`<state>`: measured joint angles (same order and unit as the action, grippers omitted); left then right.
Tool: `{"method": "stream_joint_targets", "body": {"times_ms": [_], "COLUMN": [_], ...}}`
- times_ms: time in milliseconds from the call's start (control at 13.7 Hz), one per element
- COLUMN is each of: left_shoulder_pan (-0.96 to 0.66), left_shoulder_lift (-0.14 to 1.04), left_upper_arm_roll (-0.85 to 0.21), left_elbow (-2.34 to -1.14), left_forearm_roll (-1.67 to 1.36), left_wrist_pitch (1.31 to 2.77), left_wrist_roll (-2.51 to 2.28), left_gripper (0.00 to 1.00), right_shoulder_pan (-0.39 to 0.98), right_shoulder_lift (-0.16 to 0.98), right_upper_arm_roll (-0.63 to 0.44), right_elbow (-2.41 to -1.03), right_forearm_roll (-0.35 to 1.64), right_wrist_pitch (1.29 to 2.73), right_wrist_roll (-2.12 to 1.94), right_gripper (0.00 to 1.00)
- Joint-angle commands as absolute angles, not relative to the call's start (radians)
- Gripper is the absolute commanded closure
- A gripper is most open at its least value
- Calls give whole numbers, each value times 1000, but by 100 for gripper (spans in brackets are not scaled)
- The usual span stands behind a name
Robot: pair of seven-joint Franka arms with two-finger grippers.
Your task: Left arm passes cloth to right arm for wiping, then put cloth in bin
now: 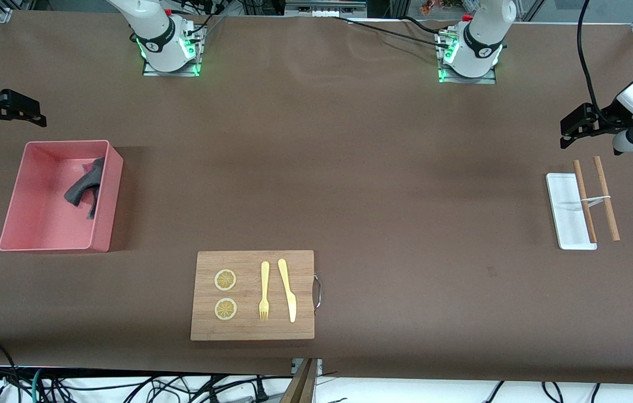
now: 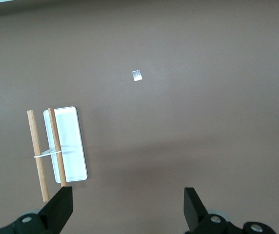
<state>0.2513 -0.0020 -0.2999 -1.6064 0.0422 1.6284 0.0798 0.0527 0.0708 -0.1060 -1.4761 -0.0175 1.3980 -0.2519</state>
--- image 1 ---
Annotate yellow fork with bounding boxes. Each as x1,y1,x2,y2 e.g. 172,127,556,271
259,261,270,322

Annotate lemon slice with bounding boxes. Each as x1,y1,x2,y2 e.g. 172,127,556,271
214,298,237,321
214,269,237,292

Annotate yellow knife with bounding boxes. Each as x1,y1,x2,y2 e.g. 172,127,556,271
278,259,297,324

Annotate wooden cutting board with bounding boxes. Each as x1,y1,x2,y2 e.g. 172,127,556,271
190,250,315,341

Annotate white rectangular tray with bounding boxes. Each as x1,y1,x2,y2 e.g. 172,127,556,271
546,173,598,250

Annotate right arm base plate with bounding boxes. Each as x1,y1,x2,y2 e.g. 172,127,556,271
143,22,203,77

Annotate short black table cable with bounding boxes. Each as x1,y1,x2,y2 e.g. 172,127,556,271
403,16,443,33

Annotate long black table cable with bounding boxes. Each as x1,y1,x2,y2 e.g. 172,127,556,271
327,15,454,50

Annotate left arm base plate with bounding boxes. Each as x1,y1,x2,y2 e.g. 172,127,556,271
438,31,497,85

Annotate grey metal box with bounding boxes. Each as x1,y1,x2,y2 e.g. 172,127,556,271
284,0,368,17

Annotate pink plastic bin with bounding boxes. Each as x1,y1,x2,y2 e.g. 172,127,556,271
0,140,124,254

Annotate brown wooden stick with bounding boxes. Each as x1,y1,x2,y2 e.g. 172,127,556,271
573,160,598,243
593,156,621,242

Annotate metal table bracket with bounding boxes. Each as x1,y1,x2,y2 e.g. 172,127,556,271
291,358,323,374

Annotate dark grey cloth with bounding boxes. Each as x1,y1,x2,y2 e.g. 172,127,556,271
64,157,105,220

